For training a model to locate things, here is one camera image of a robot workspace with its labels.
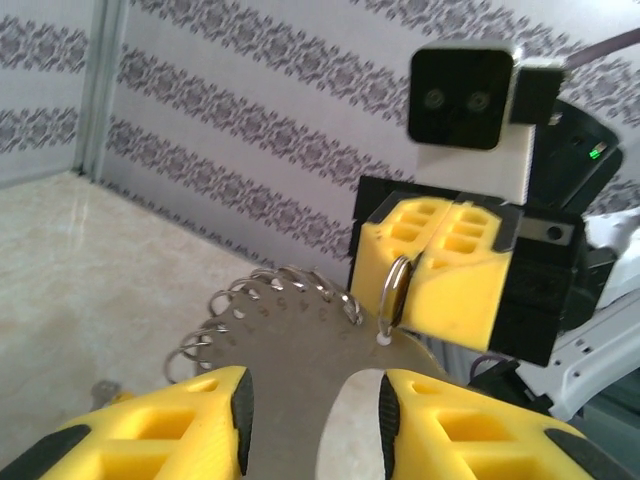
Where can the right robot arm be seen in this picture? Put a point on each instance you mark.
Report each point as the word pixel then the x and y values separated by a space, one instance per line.
pixel 600 350

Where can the aluminium frame post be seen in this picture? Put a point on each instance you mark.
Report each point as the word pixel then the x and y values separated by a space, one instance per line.
pixel 102 75

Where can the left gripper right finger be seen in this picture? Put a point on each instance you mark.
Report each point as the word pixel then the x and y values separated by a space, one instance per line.
pixel 475 440

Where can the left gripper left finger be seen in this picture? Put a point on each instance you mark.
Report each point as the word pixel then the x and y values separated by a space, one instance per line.
pixel 150 435

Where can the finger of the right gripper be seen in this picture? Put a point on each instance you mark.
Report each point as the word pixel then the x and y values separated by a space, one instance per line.
pixel 372 255
pixel 465 295

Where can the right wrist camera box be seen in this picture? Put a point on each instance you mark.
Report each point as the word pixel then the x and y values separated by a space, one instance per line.
pixel 460 100

